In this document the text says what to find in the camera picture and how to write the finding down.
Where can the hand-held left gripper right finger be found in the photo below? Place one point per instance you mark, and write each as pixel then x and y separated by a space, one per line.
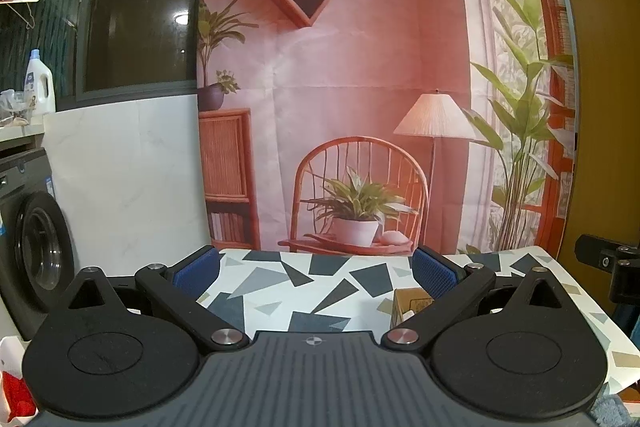
pixel 435 272

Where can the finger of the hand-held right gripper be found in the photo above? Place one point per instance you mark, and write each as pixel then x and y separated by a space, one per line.
pixel 625 272

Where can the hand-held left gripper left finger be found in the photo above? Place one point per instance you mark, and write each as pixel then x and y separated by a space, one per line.
pixel 200 272

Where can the brown cardboard box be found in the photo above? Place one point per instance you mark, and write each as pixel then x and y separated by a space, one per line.
pixel 410 304

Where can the blue fuzzy cloth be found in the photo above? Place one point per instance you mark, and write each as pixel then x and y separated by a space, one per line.
pixel 620 409

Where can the grey washing machine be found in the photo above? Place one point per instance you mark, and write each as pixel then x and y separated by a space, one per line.
pixel 35 247

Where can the mustard yellow panel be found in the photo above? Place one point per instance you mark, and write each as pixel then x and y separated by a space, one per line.
pixel 605 82

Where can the printed room backdrop cloth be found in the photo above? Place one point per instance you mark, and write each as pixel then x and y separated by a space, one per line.
pixel 375 82

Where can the red white plastic bag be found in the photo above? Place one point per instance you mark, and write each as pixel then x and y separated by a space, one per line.
pixel 15 387

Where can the white detergent bottle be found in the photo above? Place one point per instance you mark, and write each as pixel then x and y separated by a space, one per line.
pixel 42 87

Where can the clear plastic container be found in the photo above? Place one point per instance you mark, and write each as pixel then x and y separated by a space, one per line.
pixel 15 109

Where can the dark framed window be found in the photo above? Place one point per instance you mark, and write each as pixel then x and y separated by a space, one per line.
pixel 140 7

